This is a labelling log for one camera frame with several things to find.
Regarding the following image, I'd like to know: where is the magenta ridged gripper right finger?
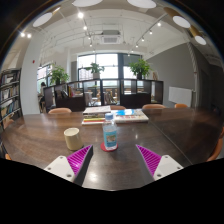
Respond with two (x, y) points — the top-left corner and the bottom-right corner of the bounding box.
(136, 145), (182, 183)

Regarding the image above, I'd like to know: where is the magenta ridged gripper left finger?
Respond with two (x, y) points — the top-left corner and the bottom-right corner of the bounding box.
(45, 145), (93, 186)

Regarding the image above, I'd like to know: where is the clear water bottle blue cap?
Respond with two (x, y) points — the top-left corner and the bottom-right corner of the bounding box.
(103, 113), (117, 151)

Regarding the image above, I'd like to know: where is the cream ceramic cup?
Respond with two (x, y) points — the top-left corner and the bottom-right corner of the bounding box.
(64, 128), (83, 151)

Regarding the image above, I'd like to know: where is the red round coaster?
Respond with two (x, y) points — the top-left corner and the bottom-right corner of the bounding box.
(100, 142), (118, 152)

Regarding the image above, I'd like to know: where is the stack of books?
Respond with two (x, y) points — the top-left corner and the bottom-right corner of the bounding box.
(82, 106), (111, 125)

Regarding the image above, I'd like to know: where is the flat colourful book pile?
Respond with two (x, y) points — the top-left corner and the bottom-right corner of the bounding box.
(112, 109), (149, 123)

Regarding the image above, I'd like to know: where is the orange chair far left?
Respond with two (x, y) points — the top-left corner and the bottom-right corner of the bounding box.
(48, 108), (72, 114)

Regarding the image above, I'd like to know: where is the orange chair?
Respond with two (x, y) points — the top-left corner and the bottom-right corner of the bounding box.
(110, 105), (126, 110)
(142, 104), (166, 109)
(207, 127), (224, 162)
(48, 108), (72, 114)

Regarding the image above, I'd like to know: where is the orange chair far right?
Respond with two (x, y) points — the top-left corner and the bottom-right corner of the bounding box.
(142, 104), (166, 109)

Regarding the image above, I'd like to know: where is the orange chair right corner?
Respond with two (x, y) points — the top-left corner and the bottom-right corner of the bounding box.
(174, 104), (188, 108)

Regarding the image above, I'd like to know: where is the orange chair right side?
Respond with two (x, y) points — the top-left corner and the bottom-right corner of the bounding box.
(207, 127), (224, 162)

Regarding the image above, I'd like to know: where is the orange chair far middle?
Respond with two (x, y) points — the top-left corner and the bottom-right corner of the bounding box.
(110, 105), (126, 110)

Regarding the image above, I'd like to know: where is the dark open shelf divider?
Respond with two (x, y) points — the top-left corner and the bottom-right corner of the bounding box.
(44, 78), (163, 112)

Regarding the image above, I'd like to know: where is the seated person behind shelf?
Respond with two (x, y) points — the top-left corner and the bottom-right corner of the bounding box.
(39, 82), (46, 112)

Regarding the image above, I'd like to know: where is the left potted plant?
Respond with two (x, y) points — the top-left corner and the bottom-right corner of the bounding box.
(50, 65), (69, 85)

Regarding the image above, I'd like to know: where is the potted plant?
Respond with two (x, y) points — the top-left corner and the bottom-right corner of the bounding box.
(86, 63), (105, 79)
(50, 65), (69, 85)
(129, 58), (151, 80)

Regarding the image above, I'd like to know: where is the right potted plant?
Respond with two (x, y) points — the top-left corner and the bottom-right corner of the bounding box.
(129, 58), (151, 80)

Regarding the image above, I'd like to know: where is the middle potted plant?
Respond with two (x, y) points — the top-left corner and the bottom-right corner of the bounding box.
(86, 63), (105, 79)

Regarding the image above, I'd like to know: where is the tall bookshelf at left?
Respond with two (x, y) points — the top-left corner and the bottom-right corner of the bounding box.
(0, 68), (22, 126)

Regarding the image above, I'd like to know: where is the ceiling air conditioner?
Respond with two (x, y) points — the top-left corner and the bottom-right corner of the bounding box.
(100, 30), (121, 44)

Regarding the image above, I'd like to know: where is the round ceiling lamp far right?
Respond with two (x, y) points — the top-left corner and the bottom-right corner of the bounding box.
(189, 25), (207, 45)

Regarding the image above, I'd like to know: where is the round ceiling lamp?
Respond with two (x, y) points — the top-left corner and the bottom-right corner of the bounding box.
(189, 25), (207, 45)
(72, 0), (103, 7)
(33, 6), (60, 28)
(164, 7), (190, 29)
(127, 0), (156, 9)

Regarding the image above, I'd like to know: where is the round ceiling lamp centre right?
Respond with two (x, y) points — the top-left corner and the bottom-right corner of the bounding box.
(127, 0), (156, 9)

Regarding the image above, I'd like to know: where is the round ceiling lamp centre left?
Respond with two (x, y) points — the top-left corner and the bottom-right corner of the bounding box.
(72, 0), (103, 7)

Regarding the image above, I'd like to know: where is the white board on wall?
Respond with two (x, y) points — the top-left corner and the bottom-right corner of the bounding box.
(168, 87), (192, 107)

